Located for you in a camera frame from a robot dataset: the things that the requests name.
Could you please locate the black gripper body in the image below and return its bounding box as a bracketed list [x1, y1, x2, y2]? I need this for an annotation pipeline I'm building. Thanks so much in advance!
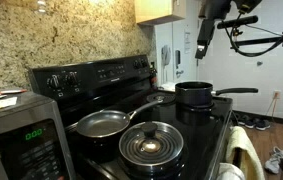
[198, 0, 232, 20]

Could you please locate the grey frying pan black handle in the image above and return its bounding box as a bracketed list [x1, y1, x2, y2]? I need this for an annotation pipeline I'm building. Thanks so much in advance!
[75, 99, 165, 139]

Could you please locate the black electric stove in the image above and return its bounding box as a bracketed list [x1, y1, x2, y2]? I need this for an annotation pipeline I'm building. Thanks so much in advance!
[28, 54, 234, 180]

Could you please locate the white paper notice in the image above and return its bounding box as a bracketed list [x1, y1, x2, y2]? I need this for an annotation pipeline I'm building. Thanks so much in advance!
[184, 31, 192, 54]

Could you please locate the black coil burner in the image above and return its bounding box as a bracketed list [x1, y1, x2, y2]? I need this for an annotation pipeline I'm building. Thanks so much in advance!
[146, 92, 176, 105]

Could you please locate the black sneaker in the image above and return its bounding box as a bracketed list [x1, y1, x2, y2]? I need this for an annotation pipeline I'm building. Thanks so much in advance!
[254, 119, 272, 132]
[243, 115, 257, 130]

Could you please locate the pale yellow towel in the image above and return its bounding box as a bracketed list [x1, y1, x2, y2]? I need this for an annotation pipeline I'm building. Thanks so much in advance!
[225, 125, 266, 180]

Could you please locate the glass lid with black knob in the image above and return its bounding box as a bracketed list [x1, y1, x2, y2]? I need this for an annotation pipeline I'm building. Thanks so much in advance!
[118, 120, 185, 174]

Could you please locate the white towel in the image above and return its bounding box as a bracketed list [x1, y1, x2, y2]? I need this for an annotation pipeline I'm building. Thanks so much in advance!
[216, 162, 246, 180]

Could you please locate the white sneaker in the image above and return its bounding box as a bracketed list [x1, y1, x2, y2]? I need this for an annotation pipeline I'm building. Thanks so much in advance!
[264, 146, 283, 175]

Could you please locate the red white envelope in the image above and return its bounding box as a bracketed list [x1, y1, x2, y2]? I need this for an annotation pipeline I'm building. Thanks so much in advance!
[0, 88, 29, 102]

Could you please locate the stainless steel microwave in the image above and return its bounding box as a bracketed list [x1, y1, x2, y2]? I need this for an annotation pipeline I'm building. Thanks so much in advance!
[0, 91, 77, 180]

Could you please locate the white paper card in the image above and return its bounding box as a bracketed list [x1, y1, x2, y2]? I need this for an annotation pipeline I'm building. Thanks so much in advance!
[0, 96, 18, 111]

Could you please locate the black stereo camera bar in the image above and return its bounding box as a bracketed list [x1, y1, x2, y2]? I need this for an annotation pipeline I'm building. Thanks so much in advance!
[216, 15, 259, 30]

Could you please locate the black wall device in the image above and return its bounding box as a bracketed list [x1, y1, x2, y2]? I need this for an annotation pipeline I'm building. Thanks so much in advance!
[175, 49, 182, 69]

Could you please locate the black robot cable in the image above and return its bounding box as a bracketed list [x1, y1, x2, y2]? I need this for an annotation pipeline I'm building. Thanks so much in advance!
[223, 9, 283, 58]

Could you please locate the light wooden wall cabinet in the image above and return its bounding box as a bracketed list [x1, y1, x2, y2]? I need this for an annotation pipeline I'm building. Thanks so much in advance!
[134, 0, 187, 26]

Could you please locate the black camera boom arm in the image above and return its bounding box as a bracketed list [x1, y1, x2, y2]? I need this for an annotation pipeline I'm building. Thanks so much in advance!
[230, 30, 283, 50]

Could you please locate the black saucepan with long handle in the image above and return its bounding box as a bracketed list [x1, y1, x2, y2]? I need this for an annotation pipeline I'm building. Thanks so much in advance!
[174, 81, 259, 108]

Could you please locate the thin power cord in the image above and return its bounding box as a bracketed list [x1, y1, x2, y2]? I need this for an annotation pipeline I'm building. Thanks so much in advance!
[265, 96, 279, 116]

